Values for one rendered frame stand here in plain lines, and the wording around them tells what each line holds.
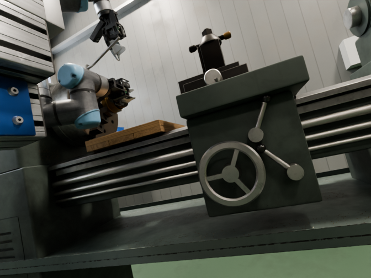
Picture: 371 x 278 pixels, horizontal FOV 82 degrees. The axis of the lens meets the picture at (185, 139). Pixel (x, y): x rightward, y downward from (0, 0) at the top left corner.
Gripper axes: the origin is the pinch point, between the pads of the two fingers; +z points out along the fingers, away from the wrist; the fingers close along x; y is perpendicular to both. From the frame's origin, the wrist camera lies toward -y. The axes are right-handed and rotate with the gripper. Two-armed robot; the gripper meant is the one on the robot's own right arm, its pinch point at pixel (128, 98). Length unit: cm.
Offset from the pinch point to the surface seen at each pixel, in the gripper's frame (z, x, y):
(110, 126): 3.9, -8.5, -15.1
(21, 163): -29.1, -20.4, -30.7
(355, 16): -4, -1, 86
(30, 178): -27.8, -26.5, -29.4
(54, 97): -19.0, 3.3, -21.2
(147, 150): -18.4, -26.4, 13.7
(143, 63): 261, 153, -109
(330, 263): 57, -108, 71
